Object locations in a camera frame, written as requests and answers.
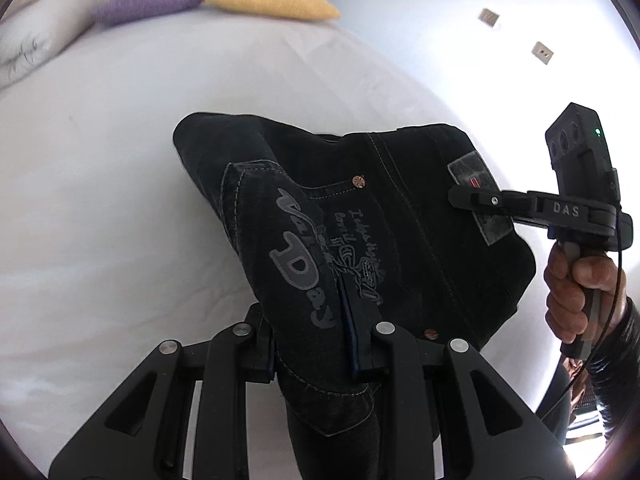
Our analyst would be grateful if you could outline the purple pillow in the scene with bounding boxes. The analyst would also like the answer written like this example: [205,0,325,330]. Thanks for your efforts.
[91,0,206,27]

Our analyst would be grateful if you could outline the person's right forearm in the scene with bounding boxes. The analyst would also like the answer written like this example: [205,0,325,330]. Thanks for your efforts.
[582,297,640,441]

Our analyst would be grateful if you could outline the white bed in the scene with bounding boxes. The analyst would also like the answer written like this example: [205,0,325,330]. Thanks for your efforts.
[0,7,551,480]

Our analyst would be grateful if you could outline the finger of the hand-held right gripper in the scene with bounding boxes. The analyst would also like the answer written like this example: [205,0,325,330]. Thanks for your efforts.
[447,186,538,223]

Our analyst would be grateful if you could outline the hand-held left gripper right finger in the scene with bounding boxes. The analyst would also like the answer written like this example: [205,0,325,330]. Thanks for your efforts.
[340,280,571,480]

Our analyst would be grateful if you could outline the person's right hand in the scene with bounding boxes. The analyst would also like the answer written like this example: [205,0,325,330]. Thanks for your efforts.
[544,247,628,343]

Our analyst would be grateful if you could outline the white folded duvet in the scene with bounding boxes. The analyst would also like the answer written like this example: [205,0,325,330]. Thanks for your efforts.
[0,0,116,91]

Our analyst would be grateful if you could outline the black denim pants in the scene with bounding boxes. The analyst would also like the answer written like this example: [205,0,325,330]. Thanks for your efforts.
[172,111,537,480]

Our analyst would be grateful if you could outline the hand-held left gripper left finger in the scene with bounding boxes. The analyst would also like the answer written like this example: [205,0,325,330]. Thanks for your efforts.
[49,305,276,480]

